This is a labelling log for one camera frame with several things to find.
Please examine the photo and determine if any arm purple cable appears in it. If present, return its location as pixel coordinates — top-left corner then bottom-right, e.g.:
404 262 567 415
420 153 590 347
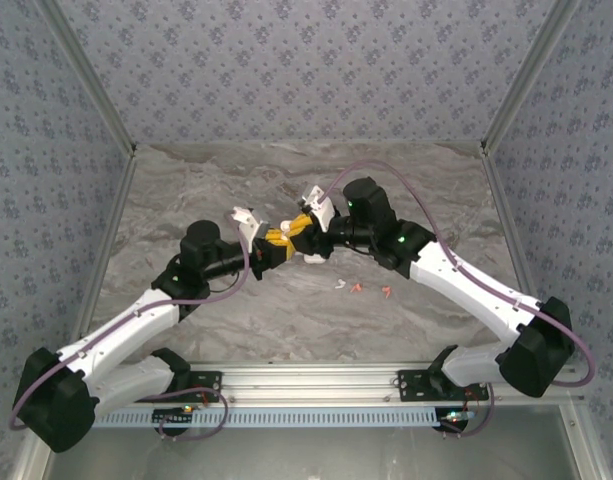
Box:
321 158 597 441
8 209 252 445

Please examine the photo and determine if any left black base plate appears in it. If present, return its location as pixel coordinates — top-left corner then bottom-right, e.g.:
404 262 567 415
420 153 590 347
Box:
188 369 223 404

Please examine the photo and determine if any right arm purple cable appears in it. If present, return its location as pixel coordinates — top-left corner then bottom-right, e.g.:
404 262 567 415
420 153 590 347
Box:
321 158 597 441

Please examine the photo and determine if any black electronics board with LED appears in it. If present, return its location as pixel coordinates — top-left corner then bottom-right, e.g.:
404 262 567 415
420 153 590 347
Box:
152 405 196 437
437 405 473 436

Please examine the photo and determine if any wide aluminium mounting rail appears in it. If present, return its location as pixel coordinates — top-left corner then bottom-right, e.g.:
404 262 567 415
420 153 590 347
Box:
183 362 586 407

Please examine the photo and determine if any white slotted cable duct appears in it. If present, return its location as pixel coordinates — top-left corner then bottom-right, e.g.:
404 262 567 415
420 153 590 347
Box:
93 405 450 430

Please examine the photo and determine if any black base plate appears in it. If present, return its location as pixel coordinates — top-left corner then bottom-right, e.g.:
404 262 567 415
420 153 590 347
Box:
396 368 490 404
188 369 223 404

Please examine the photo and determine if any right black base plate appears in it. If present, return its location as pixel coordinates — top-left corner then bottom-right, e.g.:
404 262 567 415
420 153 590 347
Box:
396 368 490 404

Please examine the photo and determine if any aluminium frame profile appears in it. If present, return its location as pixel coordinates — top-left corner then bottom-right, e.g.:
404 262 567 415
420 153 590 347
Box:
479 0 585 154
557 403 610 480
134 140 487 149
8 429 57 480
68 147 140 351
480 144 540 307
35 0 138 154

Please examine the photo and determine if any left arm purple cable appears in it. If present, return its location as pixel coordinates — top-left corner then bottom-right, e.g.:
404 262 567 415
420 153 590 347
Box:
8 209 252 445

